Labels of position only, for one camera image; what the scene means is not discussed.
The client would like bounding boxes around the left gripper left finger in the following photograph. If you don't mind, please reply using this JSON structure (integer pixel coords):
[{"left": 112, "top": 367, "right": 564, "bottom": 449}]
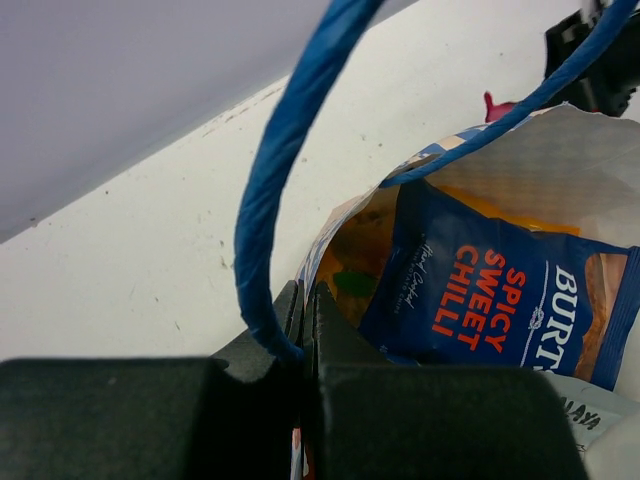
[{"left": 0, "top": 280, "right": 306, "bottom": 480}]

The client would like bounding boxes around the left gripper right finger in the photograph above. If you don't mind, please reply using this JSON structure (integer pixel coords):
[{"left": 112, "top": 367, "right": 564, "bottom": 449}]
[{"left": 304, "top": 284, "right": 586, "bottom": 479}]

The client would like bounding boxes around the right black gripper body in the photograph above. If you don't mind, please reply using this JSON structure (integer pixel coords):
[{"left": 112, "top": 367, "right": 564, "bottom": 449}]
[{"left": 543, "top": 1, "right": 639, "bottom": 118}]

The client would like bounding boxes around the blue checkered paper bag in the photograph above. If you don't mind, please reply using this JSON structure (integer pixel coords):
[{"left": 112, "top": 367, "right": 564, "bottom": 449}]
[{"left": 234, "top": 0, "right": 640, "bottom": 480}]

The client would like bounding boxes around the pink candy packet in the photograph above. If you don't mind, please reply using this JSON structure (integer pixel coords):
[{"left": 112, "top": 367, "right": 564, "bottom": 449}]
[{"left": 483, "top": 91, "right": 517, "bottom": 123}]

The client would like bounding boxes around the yellow candy bag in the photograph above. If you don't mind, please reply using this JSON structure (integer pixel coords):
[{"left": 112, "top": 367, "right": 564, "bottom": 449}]
[{"left": 316, "top": 187, "right": 399, "bottom": 327}]

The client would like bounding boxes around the blue Burts chips bag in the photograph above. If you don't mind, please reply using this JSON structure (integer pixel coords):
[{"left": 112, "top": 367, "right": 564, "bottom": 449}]
[{"left": 360, "top": 181, "right": 639, "bottom": 390}]

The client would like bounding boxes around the grey small snack packet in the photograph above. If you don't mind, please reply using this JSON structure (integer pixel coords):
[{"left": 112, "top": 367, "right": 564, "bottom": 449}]
[{"left": 542, "top": 372, "right": 639, "bottom": 454}]

